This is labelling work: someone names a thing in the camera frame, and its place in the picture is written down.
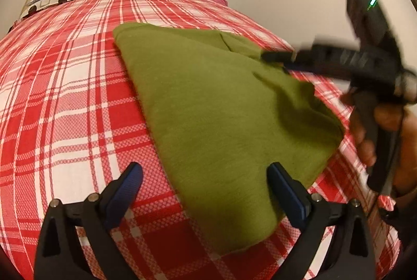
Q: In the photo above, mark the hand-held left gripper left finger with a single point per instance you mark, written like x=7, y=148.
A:
x=125, y=192

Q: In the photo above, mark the white pillow with black squares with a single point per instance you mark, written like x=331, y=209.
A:
x=45, y=4

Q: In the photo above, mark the green striped knit sweater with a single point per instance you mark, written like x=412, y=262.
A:
x=211, y=123

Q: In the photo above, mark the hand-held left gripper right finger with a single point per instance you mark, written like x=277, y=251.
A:
x=288, y=196

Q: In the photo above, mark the person's right hand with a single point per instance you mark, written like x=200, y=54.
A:
x=409, y=149

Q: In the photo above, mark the red plaid bed sheet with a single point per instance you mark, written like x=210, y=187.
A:
x=65, y=104

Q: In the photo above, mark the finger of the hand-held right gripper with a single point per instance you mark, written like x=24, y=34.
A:
x=278, y=56
x=298, y=66

